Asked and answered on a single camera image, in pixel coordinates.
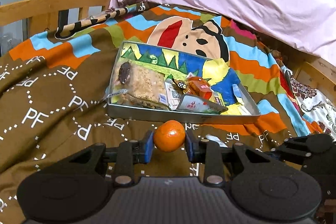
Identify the white green snack packet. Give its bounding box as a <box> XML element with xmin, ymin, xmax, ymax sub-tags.
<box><xmin>165</xmin><ymin>79</ymin><xmax>228</xmax><ymax>114</ymax></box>

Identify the orange tofu snack packet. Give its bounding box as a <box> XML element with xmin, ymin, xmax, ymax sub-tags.
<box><xmin>187</xmin><ymin>76</ymin><xmax>213</xmax><ymax>100</ymax></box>

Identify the blue white packet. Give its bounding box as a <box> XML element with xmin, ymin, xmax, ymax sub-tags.
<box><xmin>206</xmin><ymin>134</ymin><xmax>228</xmax><ymax>148</ymax></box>

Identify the rice crisp clear packet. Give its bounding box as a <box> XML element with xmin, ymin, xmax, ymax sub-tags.
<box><xmin>109</xmin><ymin>61</ymin><xmax>169</xmax><ymax>110</ymax></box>

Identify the small dark date packet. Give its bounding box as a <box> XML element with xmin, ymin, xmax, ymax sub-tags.
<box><xmin>118</xmin><ymin>61</ymin><xmax>131</xmax><ymax>84</ymax></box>

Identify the brown colourful cartoon blanket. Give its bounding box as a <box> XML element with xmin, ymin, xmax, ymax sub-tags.
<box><xmin>1</xmin><ymin>2</ymin><xmax>324</xmax><ymax>223</ymax></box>

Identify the small orange mandarin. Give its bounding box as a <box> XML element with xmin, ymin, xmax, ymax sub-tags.
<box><xmin>153</xmin><ymin>120</ymin><xmax>186</xmax><ymax>152</ymax></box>

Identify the floral white pillow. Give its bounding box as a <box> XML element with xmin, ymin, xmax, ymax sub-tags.
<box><xmin>280</xmin><ymin>65</ymin><xmax>336</xmax><ymax>141</ymax></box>

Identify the wooden bed rail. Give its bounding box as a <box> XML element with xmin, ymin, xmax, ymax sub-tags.
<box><xmin>0</xmin><ymin>0</ymin><xmax>110</xmax><ymax>38</ymax></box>

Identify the gold red candy packet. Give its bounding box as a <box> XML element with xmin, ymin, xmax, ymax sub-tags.
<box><xmin>173</xmin><ymin>79</ymin><xmax>189</xmax><ymax>90</ymax></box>

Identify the metal tray with dinosaur picture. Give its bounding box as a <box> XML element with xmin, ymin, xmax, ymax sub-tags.
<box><xmin>105</xmin><ymin>41</ymin><xmax>261</xmax><ymax>124</ymax></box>

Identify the yellow snack packet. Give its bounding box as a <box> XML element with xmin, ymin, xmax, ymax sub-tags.
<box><xmin>213</xmin><ymin>92</ymin><xmax>225</xmax><ymax>106</ymax></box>

